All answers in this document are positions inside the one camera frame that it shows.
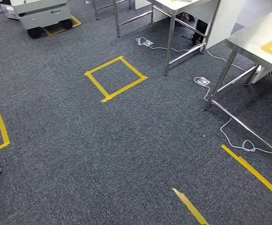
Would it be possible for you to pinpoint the steel workbench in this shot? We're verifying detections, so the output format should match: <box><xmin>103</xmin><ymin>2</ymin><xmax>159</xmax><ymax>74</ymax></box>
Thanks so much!
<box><xmin>204</xmin><ymin>4</ymin><xmax>272</xmax><ymax>161</ymax></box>

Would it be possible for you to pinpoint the white desk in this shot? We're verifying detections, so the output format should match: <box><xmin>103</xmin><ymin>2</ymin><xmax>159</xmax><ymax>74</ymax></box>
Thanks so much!
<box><xmin>113</xmin><ymin>0</ymin><xmax>245</xmax><ymax>77</ymax></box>

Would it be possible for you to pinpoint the white wheeled robot cart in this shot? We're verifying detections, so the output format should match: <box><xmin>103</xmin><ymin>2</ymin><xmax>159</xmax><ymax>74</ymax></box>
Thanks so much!
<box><xmin>0</xmin><ymin>0</ymin><xmax>74</xmax><ymax>40</ymax></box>

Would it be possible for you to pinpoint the long white cable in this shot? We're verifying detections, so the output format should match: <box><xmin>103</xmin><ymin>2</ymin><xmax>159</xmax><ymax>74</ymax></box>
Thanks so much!
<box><xmin>136</xmin><ymin>37</ymin><xmax>247</xmax><ymax>73</ymax></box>

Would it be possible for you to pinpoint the short white cable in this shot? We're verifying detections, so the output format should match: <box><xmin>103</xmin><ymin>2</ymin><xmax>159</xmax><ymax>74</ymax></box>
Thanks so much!
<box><xmin>193</xmin><ymin>76</ymin><xmax>212</xmax><ymax>102</ymax></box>

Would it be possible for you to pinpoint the steel table frame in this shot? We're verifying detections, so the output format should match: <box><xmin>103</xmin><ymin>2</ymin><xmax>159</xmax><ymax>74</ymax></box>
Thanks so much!
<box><xmin>92</xmin><ymin>0</ymin><xmax>131</xmax><ymax>21</ymax></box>

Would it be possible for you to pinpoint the looped white cable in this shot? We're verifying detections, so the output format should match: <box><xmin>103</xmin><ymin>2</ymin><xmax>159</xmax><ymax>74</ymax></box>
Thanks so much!
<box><xmin>220</xmin><ymin>117</ymin><xmax>272</xmax><ymax>155</ymax></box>

